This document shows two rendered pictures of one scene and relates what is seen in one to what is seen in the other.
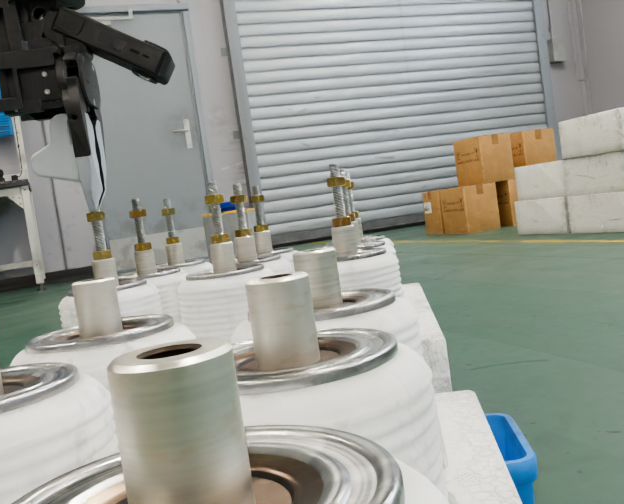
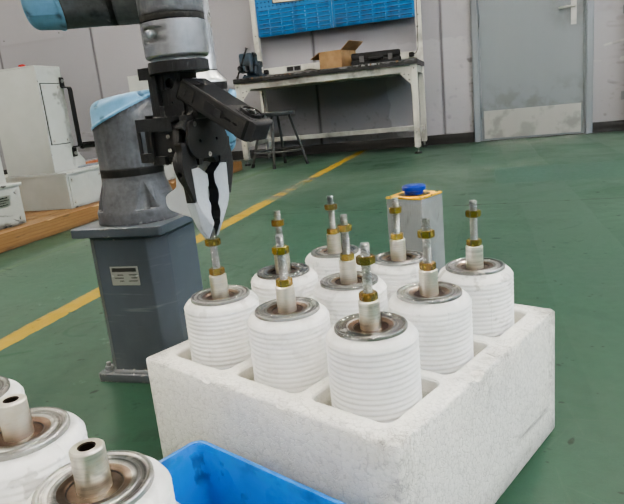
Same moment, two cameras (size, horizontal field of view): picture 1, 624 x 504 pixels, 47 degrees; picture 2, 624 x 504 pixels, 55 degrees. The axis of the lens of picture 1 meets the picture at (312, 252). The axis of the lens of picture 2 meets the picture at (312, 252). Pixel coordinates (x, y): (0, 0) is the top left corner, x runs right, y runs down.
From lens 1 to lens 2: 0.41 m
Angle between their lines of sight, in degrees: 37
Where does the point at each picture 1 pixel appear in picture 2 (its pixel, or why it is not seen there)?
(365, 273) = (359, 357)
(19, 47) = (158, 111)
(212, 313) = (257, 347)
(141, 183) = (520, 59)
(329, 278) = (83, 476)
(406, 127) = not seen: outside the picture
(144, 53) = (233, 121)
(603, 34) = not seen: outside the picture
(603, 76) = not seen: outside the picture
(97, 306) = (3, 422)
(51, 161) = (177, 201)
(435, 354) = (389, 456)
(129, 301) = (218, 316)
